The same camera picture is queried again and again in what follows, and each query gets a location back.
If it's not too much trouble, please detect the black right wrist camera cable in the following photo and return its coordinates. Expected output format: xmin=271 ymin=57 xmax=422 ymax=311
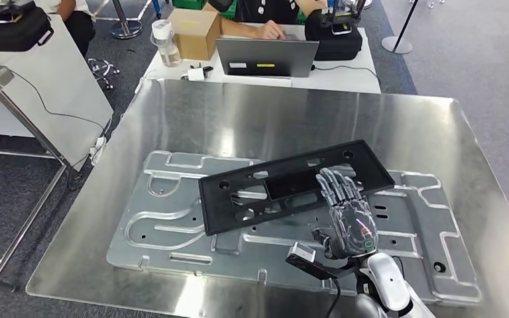
xmin=324 ymin=277 xmax=343 ymax=318

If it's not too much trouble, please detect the person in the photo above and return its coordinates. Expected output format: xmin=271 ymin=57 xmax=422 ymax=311
xmin=43 ymin=0 xmax=96 ymax=56
xmin=201 ymin=0 xmax=330 ymax=41

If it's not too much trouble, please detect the brown cardboard box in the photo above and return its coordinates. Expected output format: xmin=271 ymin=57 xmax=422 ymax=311
xmin=166 ymin=7 xmax=221 ymax=62

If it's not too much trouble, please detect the stamped silver metal plate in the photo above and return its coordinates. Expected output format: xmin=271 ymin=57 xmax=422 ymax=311
xmin=105 ymin=149 xmax=484 ymax=306

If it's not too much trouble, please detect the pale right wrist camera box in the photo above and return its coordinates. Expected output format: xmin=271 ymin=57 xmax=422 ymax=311
xmin=286 ymin=242 xmax=317 ymax=266

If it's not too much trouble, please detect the black laptop cable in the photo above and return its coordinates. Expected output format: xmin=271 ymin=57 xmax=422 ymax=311
xmin=311 ymin=64 xmax=382 ymax=87

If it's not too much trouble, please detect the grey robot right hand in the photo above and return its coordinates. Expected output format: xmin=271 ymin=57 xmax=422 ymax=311
xmin=311 ymin=167 xmax=379 ymax=260

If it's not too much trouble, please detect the green plastic crate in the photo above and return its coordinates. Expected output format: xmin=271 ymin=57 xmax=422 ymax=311
xmin=172 ymin=0 xmax=238 ymax=21

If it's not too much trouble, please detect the stainless steel workbench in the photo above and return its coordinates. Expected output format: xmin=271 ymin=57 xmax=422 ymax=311
xmin=25 ymin=78 xmax=509 ymax=318

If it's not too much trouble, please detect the person's right hand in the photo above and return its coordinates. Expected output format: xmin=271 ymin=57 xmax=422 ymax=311
xmin=254 ymin=19 xmax=287 ymax=41

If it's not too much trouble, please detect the black plastic plate bracket part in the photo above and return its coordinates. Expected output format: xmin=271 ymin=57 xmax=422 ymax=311
xmin=198 ymin=139 xmax=396 ymax=237

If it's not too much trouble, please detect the chrome stanchion with round base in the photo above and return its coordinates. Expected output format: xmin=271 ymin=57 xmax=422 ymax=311
xmin=109 ymin=0 xmax=144 ymax=40

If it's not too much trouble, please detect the clear water bottle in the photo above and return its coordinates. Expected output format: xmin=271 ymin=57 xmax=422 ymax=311
xmin=150 ymin=19 xmax=183 ymax=68

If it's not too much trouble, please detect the black carry bag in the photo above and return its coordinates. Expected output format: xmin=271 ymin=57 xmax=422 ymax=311
xmin=0 ymin=1 xmax=55 ymax=52
xmin=305 ymin=11 xmax=364 ymax=62

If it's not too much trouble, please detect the grey laptop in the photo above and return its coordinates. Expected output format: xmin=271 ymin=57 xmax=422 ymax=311
xmin=215 ymin=37 xmax=320 ymax=79

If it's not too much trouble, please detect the black right wrist camera bracket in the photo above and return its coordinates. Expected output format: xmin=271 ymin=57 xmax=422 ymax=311
xmin=286 ymin=254 xmax=361 ymax=282

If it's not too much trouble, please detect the white power strip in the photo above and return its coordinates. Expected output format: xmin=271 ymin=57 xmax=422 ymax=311
xmin=89 ymin=136 xmax=107 ymax=167

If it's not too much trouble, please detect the chrome stool base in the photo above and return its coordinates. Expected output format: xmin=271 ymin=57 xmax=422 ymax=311
xmin=86 ymin=58 xmax=121 ymax=91

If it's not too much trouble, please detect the black power cable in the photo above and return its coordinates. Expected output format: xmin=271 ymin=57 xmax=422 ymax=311
xmin=11 ymin=70 xmax=111 ymax=133

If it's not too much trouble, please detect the white board panel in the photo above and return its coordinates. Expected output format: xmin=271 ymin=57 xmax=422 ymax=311
xmin=0 ymin=15 xmax=115 ymax=172

